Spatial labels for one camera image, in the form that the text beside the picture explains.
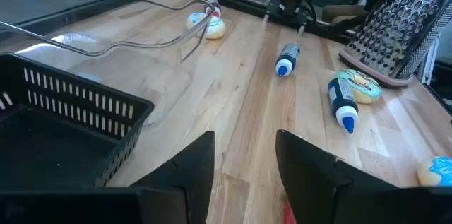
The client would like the blue frosted toy donut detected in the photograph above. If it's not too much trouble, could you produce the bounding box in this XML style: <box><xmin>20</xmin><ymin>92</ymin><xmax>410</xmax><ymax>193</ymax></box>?
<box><xmin>416</xmin><ymin>155</ymin><xmax>452</xmax><ymax>187</ymax></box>

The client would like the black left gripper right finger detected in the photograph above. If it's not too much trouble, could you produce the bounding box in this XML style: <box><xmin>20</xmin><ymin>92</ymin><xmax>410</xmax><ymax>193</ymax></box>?
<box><xmin>275</xmin><ymin>129</ymin><xmax>452</xmax><ymax>224</ymax></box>

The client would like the black slotted plastic basket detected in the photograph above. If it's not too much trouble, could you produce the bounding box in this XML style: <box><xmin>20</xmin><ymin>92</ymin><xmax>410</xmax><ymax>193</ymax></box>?
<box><xmin>0</xmin><ymin>53</ymin><xmax>155</xmax><ymax>191</ymax></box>

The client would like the red cap glue bottle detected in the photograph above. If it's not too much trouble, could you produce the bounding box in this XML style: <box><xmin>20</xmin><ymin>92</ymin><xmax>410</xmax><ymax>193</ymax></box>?
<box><xmin>203</xmin><ymin>0</ymin><xmax>222</xmax><ymax>19</ymax></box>

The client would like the blue cap glue bottle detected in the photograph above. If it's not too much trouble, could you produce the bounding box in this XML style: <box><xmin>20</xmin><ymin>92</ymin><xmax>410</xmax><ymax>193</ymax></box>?
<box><xmin>274</xmin><ymin>42</ymin><xmax>302</xmax><ymax>78</ymax></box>
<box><xmin>327</xmin><ymin>77</ymin><xmax>359</xmax><ymax>134</ymax></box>

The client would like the yellow bun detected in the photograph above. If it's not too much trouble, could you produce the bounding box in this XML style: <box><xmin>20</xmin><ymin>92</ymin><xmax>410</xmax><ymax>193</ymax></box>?
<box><xmin>333</xmin><ymin>69</ymin><xmax>383</xmax><ymax>105</ymax></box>

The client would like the white frosted toy donut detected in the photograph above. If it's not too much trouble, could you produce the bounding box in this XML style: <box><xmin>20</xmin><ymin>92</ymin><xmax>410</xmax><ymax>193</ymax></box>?
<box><xmin>186</xmin><ymin>11</ymin><xmax>227</xmax><ymax>40</ymax></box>

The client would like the pink metal box grater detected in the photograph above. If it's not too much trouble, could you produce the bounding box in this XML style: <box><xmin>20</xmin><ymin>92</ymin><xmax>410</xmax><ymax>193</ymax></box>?
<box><xmin>338</xmin><ymin>0</ymin><xmax>452</xmax><ymax>88</ymax></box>

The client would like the person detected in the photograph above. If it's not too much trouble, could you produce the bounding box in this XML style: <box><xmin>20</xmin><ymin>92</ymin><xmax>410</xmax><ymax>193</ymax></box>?
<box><xmin>319</xmin><ymin>3</ymin><xmax>370</xmax><ymax>25</ymax></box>

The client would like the clear plastic organizer tray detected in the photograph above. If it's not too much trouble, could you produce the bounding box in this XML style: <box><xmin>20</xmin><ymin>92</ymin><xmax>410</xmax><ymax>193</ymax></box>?
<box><xmin>0</xmin><ymin>0</ymin><xmax>217</xmax><ymax>129</ymax></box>

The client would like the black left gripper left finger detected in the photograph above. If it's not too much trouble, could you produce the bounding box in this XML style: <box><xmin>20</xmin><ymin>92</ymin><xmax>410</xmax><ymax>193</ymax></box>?
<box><xmin>0</xmin><ymin>131</ymin><xmax>216</xmax><ymax>224</ymax></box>

